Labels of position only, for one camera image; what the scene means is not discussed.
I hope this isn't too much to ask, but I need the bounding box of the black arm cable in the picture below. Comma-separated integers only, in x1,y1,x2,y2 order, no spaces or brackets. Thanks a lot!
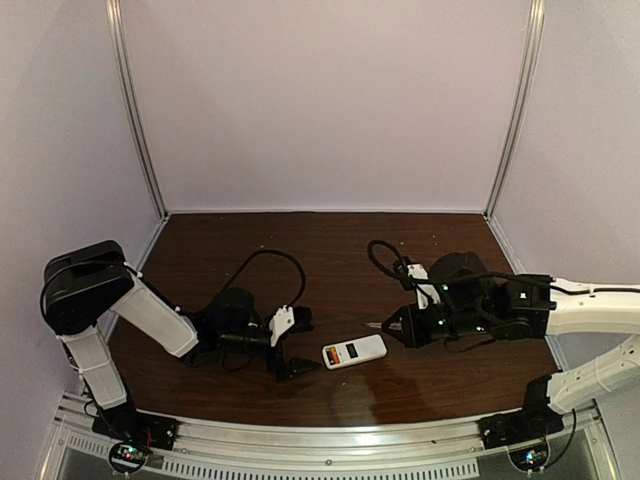
124,248,307,321
367,239,640,301

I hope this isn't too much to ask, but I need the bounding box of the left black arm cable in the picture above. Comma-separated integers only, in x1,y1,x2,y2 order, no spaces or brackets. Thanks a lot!
124,248,307,321

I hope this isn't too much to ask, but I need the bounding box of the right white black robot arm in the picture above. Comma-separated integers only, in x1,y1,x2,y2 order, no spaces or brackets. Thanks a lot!
381,252,639,418

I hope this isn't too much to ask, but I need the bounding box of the right aluminium frame post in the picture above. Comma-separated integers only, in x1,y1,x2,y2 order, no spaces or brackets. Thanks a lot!
484,0,546,221

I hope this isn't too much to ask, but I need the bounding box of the white remote control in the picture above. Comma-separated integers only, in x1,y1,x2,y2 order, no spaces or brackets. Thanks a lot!
321,334,387,370

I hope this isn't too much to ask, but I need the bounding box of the aluminium frame post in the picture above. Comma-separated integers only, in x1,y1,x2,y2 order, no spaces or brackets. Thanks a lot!
484,0,546,221
105,0,169,221

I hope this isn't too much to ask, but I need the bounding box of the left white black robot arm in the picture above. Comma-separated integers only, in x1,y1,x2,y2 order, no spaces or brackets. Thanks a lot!
39,240,319,438

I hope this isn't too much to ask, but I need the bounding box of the front aluminium rail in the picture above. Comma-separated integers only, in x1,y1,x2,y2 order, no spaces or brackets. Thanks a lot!
49,394,606,480

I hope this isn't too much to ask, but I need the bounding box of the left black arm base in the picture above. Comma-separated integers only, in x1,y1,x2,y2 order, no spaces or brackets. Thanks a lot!
91,412,179,477

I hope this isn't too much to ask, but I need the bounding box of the orange black battery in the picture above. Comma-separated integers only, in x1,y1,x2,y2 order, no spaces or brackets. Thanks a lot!
324,346,341,368

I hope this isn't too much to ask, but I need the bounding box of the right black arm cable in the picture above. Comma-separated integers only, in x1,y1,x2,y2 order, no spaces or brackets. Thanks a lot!
367,239,640,301

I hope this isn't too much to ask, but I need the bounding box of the left aluminium frame post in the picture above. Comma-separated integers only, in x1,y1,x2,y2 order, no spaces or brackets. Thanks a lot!
105,0,169,221

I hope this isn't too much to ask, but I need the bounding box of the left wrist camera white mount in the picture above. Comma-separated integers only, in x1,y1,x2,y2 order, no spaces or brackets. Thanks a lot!
268,305,314,347

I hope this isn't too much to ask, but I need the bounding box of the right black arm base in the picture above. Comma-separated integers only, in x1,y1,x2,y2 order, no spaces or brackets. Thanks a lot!
477,407,564,474

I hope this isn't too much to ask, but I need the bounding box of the small silver screwdriver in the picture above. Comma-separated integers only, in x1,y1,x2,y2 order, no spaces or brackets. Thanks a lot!
363,322,402,333

